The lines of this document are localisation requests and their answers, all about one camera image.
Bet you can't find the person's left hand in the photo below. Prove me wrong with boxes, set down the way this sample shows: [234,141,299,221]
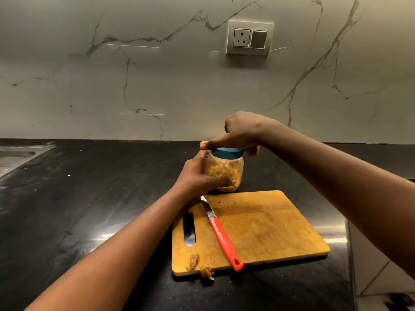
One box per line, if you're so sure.
[173,150,237,200]

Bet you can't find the steel sink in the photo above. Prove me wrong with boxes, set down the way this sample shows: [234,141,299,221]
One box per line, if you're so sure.
[0,144,54,178]

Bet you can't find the red handled knife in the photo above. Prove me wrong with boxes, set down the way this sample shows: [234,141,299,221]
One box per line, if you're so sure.
[200,195,244,273]

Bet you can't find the blue-lidded plastic jar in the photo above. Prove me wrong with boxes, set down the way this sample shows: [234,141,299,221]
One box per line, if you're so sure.
[203,147,244,194]

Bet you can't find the grey wall switch plate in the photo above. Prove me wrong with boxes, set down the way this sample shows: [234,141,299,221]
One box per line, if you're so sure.
[226,19,275,57]

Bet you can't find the person's right hand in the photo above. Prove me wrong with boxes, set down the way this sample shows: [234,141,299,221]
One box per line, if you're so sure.
[199,111,283,158]

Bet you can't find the black cabinet handle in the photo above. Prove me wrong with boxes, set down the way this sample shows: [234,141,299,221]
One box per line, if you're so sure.
[384,293,415,311]

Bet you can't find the blue jar lid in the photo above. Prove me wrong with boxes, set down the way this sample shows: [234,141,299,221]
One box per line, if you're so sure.
[211,147,244,160]

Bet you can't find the wooden cutting board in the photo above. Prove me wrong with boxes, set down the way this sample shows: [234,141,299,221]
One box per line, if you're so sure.
[171,190,331,277]

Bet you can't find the person's left forearm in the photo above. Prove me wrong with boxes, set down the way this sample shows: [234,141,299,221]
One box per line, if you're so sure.
[24,184,194,311]

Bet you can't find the beige cabinet door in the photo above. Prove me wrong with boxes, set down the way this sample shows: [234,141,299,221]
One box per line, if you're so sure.
[348,178,415,297]

